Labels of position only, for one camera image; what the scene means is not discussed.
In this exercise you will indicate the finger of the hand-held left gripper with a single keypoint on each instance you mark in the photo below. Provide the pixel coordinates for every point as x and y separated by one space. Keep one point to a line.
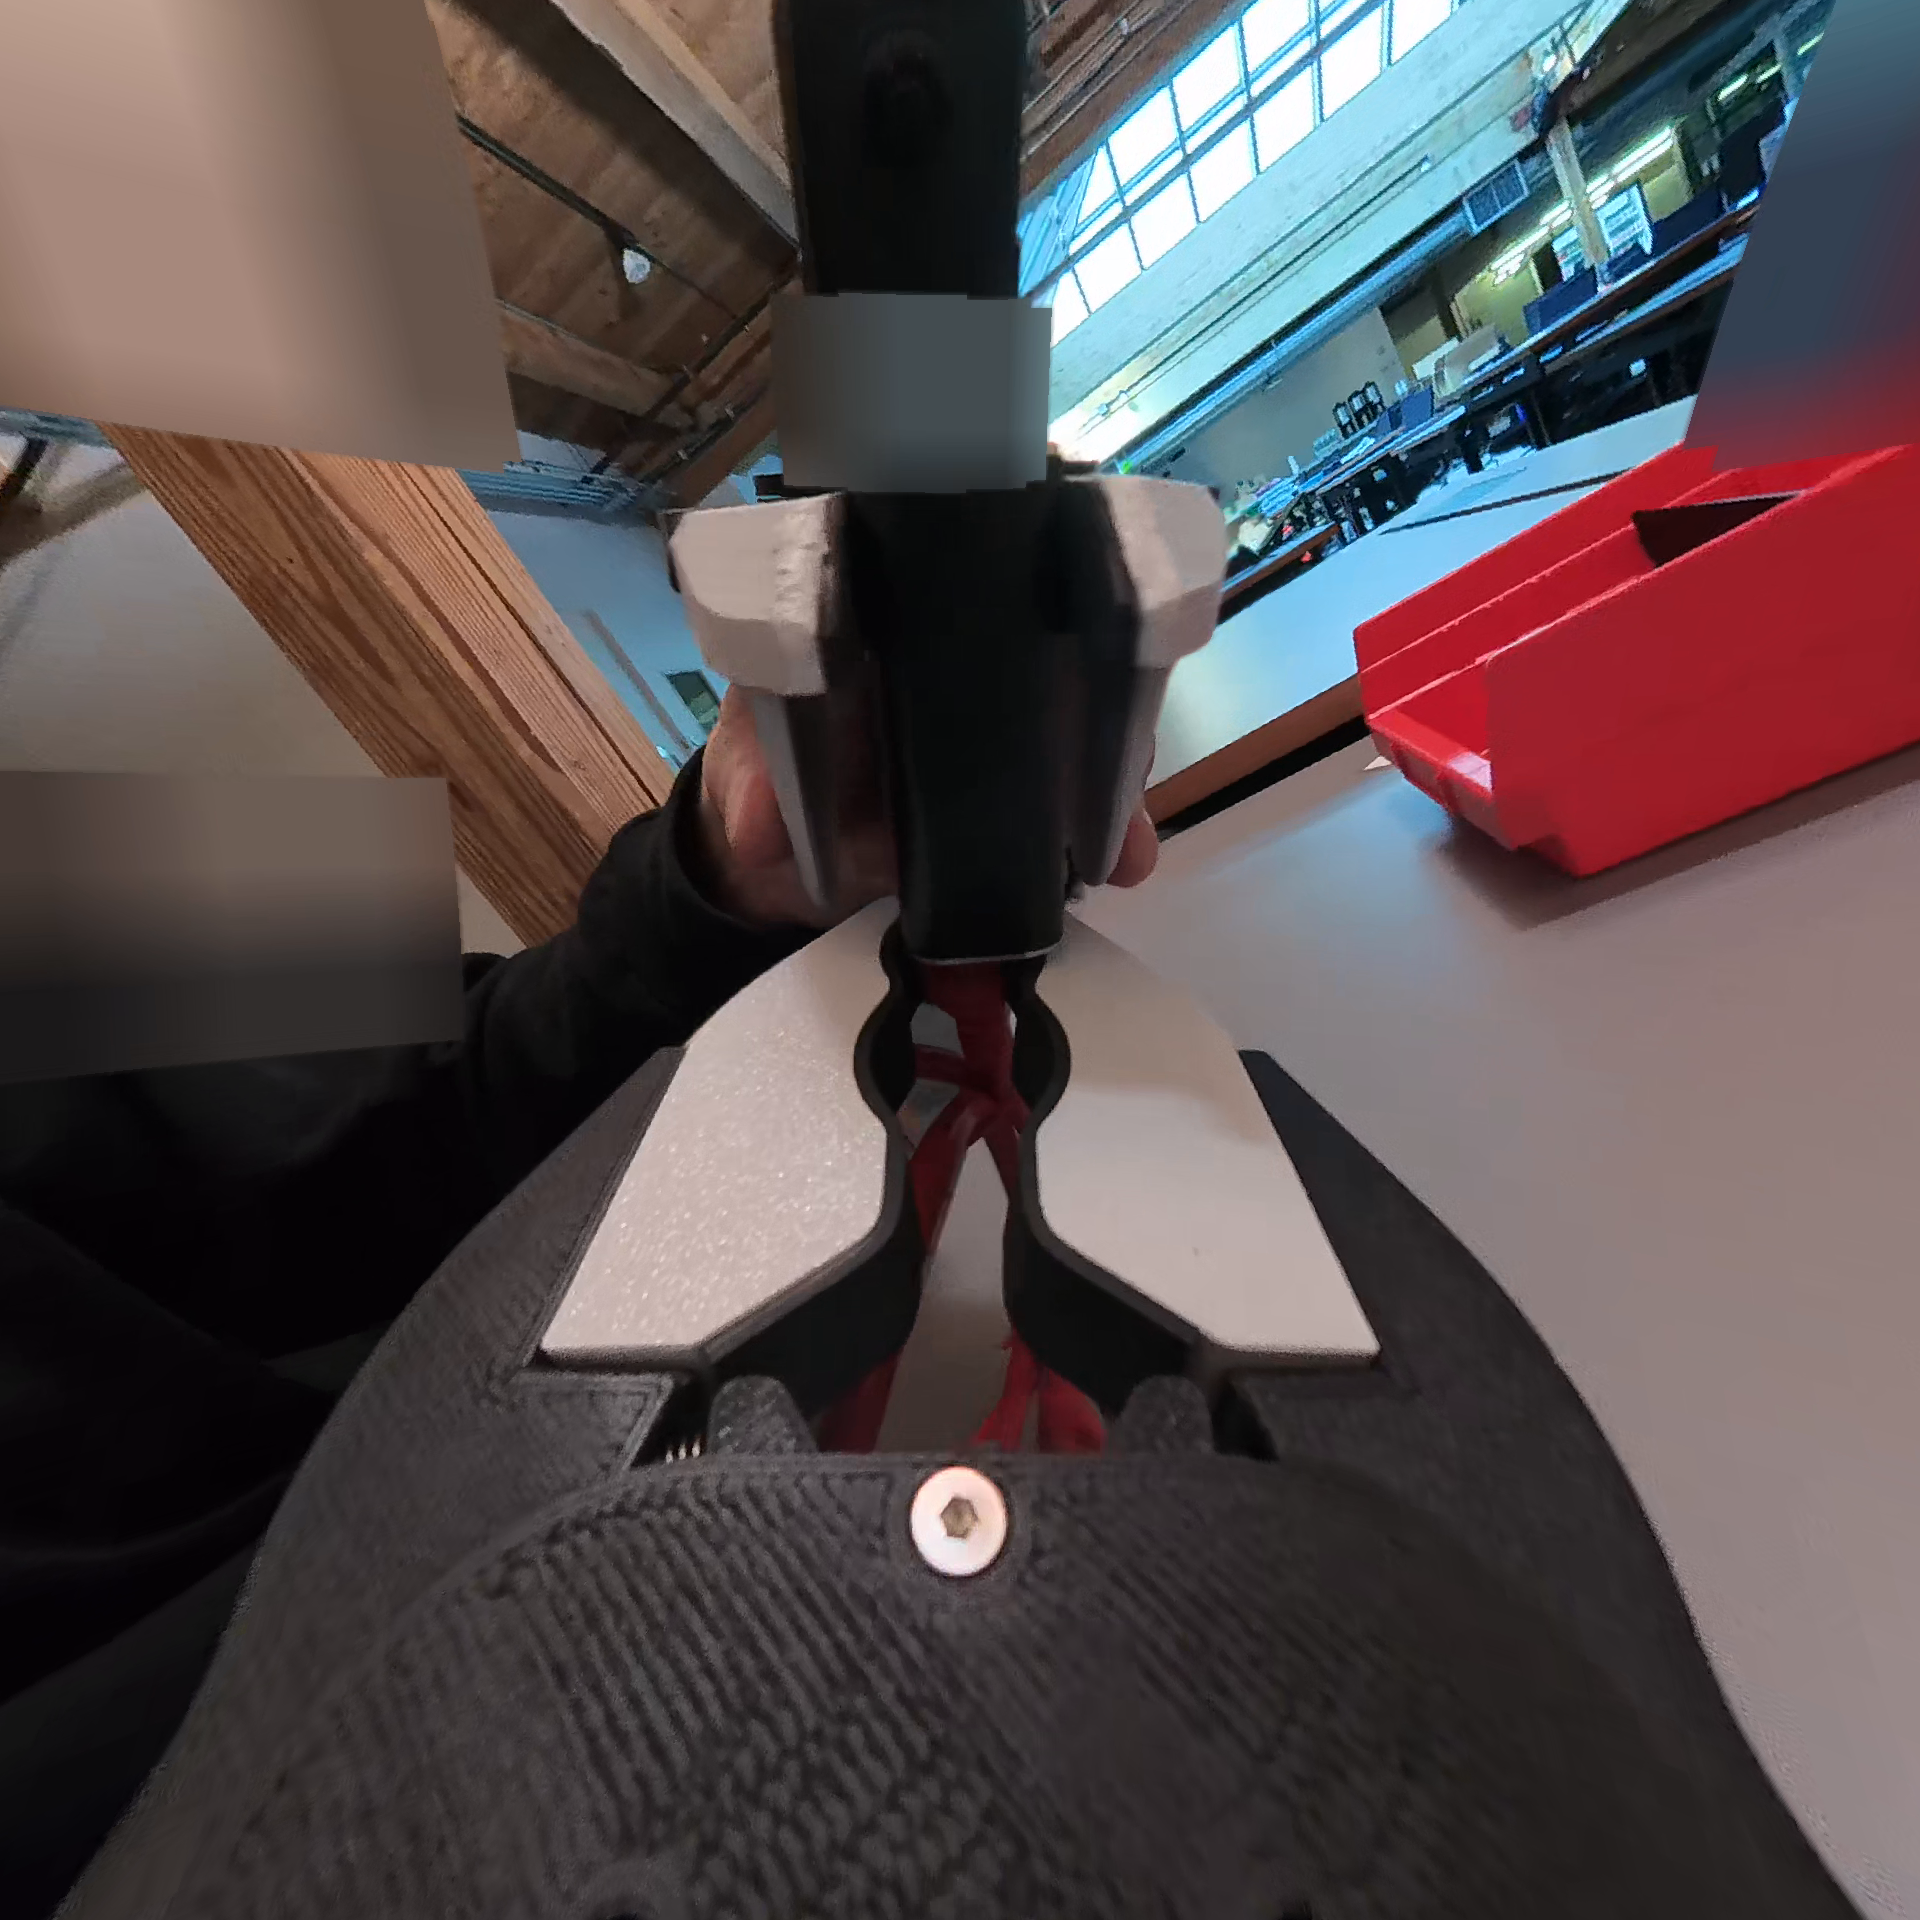
757 587
1172 569

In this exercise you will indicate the black bin divider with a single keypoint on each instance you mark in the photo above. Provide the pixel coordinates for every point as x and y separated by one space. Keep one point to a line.
1711 534

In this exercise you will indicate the black port adapter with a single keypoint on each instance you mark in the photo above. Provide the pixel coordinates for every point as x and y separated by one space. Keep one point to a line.
974 750

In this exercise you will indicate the wooden post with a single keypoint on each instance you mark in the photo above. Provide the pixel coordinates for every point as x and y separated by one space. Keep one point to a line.
421 646

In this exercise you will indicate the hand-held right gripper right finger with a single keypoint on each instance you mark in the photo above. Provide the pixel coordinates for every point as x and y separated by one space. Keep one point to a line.
1184 1184

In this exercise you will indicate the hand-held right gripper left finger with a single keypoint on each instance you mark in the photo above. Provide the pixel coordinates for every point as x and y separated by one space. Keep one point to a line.
722 1184

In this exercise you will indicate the person's left forearm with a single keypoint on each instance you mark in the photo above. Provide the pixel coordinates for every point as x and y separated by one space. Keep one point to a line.
645 960

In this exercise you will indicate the person's black sweatshirt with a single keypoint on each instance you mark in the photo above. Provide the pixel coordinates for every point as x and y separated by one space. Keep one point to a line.
181 1349

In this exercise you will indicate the person's left hand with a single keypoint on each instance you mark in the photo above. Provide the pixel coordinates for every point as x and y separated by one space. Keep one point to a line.
750 811

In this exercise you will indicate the white desk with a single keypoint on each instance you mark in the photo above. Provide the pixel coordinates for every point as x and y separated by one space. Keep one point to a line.
1350 629

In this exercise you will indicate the red plastic bin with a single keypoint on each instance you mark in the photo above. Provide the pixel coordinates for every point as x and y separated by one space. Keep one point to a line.
1682 705

